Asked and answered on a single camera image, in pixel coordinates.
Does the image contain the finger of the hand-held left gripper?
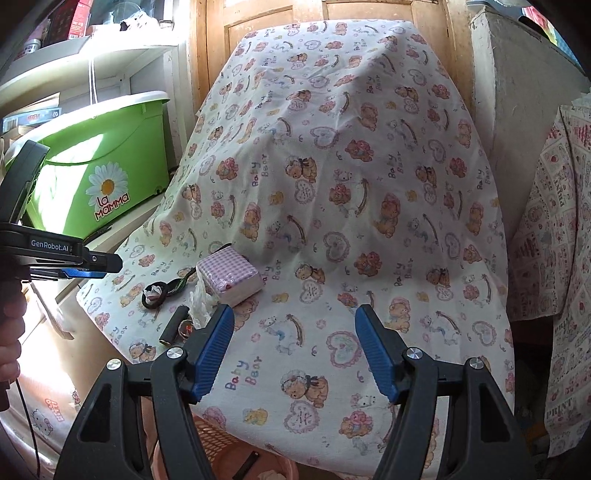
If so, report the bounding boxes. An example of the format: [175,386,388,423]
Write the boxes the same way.
[60,251,124,280]

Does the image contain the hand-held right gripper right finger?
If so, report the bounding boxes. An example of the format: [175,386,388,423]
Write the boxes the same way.
[355,304,532,480]

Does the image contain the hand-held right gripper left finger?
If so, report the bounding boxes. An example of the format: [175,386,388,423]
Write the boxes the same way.
[67,304,236,480]

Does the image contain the clear plastic wrapper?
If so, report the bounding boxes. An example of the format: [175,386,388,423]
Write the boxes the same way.
[187,277,220,328]

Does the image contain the black cylinder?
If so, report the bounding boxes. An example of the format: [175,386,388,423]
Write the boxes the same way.
[158,306,190,347]

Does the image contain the pink checked tissue packet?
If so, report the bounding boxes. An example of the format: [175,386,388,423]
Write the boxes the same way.
[196,247,264,308]

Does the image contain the pink plastic basket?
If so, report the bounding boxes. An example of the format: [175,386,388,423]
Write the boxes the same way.
[150,413,301,480]

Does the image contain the small black stick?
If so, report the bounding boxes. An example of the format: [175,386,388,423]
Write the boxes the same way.
[233,452,259,478]

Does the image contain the person's left hand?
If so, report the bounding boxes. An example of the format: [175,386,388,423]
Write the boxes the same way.
[0,282,27,385]

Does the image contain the green plastic tub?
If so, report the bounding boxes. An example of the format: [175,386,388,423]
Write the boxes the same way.
[4,90,178,232]

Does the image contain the blue flat box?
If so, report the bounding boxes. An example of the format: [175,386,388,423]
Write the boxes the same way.
[2,107,63,132]

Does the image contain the bear print cloth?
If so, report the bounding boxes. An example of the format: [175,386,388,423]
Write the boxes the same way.
[76,18,515,478]

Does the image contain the pink cat print sheet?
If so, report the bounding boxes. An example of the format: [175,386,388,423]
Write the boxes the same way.
[0,369,93,462]

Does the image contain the pink stamp print cloth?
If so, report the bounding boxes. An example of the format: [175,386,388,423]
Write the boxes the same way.
[505,95,591,457]

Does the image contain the white shelf unit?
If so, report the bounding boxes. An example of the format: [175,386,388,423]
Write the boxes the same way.
[0,34,197,305]

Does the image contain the red box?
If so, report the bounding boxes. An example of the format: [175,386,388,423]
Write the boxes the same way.
[46,0,93,40]

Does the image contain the wooden door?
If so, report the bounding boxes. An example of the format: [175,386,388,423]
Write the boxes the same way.
[187,0,476,116]

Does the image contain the white cabinet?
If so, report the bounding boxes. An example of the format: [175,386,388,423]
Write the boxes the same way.
[471,7,591,222]

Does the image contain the blue checked cloth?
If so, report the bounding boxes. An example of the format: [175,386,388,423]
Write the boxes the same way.
[549,18,578,51]

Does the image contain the black cable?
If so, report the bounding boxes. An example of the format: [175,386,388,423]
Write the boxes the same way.
[9,376,42,480]

